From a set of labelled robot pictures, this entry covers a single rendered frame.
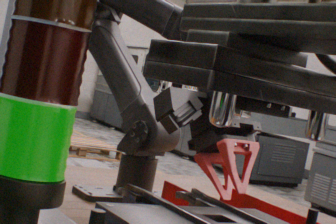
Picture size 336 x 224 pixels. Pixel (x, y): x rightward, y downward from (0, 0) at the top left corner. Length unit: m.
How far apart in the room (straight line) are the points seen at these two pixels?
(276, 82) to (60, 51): 0.27
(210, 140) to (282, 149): 6.90
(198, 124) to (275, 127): 6.74
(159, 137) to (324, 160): 5.67
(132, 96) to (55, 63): 0.69
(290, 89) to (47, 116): 0.29
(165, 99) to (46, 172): 0.55
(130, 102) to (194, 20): 0.42
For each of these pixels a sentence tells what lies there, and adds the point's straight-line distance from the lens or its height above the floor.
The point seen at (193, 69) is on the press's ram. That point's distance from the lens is 0.46.
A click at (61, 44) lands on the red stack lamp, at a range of 0.25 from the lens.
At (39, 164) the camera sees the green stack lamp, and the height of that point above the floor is 1.06.
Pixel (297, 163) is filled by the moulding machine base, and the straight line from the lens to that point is 7.96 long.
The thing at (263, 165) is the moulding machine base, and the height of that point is 0.27.
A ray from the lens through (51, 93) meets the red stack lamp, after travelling 0.25.
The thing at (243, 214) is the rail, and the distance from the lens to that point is 0.59.
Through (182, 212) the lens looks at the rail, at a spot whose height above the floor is 0.99.
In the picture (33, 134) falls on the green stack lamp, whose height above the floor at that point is 1.07.
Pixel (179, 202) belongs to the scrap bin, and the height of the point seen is 0.94.
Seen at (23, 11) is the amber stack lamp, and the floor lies 1.12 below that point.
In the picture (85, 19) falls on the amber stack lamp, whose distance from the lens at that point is 0.26.
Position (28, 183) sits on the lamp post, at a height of 1.05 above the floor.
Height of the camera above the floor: 1.10
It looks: 3 degrees down
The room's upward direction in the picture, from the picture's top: 11 degrees clockwise
